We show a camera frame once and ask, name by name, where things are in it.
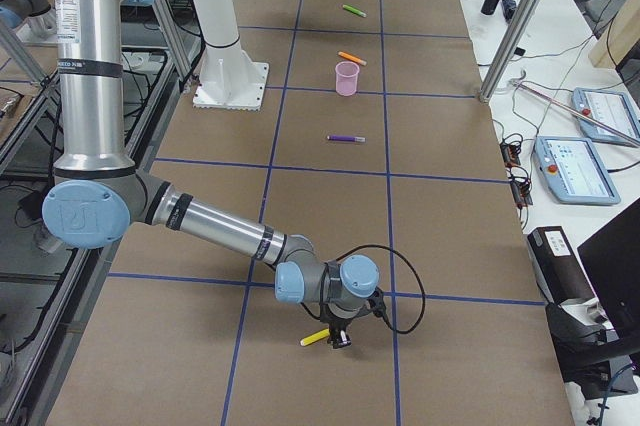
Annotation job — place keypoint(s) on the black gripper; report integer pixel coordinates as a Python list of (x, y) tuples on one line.
[(334, 324)]

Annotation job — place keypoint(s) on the white pedestal column base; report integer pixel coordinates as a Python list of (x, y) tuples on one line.
[(228, 78)]

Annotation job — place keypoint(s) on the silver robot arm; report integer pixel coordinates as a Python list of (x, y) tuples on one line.
[(99, 190), (38, 14)]

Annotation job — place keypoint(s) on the purple highlighter pen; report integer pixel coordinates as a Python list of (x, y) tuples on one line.
[(348, 139)]

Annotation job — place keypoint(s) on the teach pendant tablet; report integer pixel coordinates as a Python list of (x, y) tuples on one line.
[(612, 108), (574, 171)]

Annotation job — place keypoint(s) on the pink mesh pen holder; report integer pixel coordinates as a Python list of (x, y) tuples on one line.
[(347, 73)]

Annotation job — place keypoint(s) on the black cardboard box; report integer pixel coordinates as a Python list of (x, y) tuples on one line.
[(557, 269)]

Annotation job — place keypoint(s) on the orange highlighter pen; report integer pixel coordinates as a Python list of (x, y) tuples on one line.
[(352, 58)]

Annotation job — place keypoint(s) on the green highlighter pen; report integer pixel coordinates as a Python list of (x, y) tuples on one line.
[(354, 10)]

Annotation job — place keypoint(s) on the near teach pendant tablet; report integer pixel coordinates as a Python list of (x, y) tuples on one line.
[(574, 171)]

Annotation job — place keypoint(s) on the aluminium frame post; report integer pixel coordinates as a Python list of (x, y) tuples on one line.
[(506, 48)]

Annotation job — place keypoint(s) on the far teach pendant tablet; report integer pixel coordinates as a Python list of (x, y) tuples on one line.
[(612, 108)]

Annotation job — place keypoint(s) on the black monitor with stand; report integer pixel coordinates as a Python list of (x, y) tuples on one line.
[(590, 356)]

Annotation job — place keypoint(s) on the yellow highlighter pen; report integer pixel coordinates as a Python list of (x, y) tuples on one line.
[(314, 338)]

